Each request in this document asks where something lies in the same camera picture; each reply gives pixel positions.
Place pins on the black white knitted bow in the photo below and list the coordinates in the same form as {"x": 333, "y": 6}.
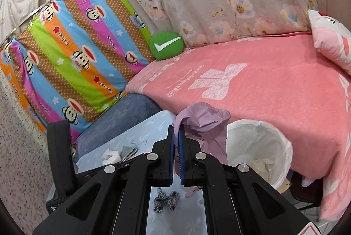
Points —
{"x": 171, "y": 198}

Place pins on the green round cushion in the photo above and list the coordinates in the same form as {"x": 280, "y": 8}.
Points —
{"x": 164, "y": 55}

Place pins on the light blue patterned cloth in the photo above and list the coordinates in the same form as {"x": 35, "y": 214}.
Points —
{"x": 148, "y": 131}

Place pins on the pink blanket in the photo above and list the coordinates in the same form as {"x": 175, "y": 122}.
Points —
{"x": 274, "y": 87}

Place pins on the white crumpled tissue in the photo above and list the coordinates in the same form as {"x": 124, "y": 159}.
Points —
{"x": 111, "y": 155}

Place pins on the striped cartoon monkey sheet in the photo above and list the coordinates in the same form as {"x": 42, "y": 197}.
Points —
{"x": 68, "y": 40}

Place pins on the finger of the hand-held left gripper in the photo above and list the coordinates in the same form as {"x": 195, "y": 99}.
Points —
{"x": 90, "y": 175}

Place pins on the grey cloth piece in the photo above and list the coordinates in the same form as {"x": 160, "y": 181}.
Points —
{"x": 127, "y": 151}

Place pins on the dark stool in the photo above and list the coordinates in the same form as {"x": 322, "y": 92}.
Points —
{"x": 304, "y": 191}

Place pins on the blue-grey sofa cushion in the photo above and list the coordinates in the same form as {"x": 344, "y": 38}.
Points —
{"x": 118, "y": 117}

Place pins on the purple plastic bag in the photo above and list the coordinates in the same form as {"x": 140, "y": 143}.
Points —
{"x": 203, "y": 120}

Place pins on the pink cartoon pillow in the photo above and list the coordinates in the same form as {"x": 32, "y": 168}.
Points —
{"x": 331, "y": 40}

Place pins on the wooden board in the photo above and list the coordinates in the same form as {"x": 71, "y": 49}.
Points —
{"x": 285, "y": 185}

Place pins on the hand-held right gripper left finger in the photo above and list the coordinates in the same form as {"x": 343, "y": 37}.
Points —
{"x": 172, "y": 163}

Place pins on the trash bin with white liner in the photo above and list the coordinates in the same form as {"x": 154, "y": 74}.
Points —
{"x": 255, "y": 141}

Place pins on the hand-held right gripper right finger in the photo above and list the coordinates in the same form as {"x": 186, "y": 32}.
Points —
{"x": 181, "y": 163}

